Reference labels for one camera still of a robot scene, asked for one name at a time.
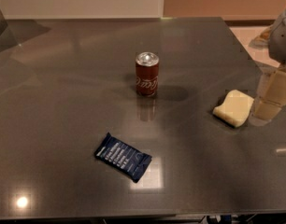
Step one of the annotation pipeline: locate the blue snack bar wrapper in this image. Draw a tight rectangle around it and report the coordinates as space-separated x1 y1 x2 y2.
94 133 152 183

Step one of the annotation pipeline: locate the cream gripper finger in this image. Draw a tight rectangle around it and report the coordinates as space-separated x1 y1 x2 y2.
257 73 271 97
254 65 286 121

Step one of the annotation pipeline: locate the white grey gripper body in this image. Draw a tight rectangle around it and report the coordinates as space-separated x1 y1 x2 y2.
268 8 286 64

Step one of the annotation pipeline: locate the red coke can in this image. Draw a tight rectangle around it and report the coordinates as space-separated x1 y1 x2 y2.
136 52 159 96

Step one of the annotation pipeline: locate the yellow sponge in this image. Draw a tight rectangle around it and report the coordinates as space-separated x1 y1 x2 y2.
213 90 254 128

